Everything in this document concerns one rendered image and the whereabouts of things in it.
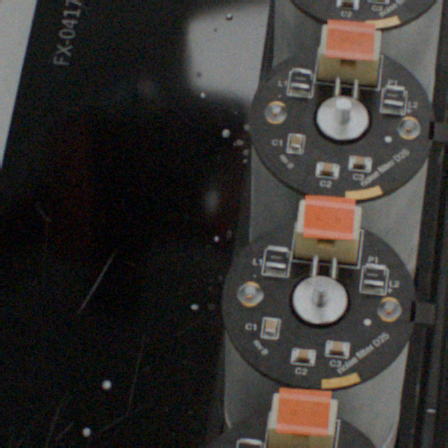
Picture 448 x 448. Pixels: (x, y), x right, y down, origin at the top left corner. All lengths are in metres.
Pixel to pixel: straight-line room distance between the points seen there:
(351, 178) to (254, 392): 0.03
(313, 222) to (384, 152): 0.02
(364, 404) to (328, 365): 0.01
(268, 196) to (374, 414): 0.03
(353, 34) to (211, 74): 0.07
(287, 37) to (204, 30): 0.05
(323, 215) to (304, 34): 0.04
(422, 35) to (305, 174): 0.03
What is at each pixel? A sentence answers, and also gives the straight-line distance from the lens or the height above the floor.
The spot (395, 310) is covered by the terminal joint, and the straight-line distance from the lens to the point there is 0.32.
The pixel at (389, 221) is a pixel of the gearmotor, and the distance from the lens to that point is 0.34.
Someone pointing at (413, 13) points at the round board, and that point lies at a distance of 0.35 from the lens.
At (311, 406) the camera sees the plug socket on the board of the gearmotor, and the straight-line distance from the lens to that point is 0.31.
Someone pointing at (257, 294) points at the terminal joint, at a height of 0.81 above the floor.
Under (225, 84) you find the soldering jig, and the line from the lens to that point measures 0.40.
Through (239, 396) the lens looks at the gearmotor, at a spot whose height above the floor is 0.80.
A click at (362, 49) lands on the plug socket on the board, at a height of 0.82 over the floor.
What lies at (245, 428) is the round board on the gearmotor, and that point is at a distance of 0.32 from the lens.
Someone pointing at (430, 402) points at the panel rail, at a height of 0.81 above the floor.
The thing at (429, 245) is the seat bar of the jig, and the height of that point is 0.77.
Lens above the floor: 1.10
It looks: 59 degrees down
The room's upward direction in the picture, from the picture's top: straight up
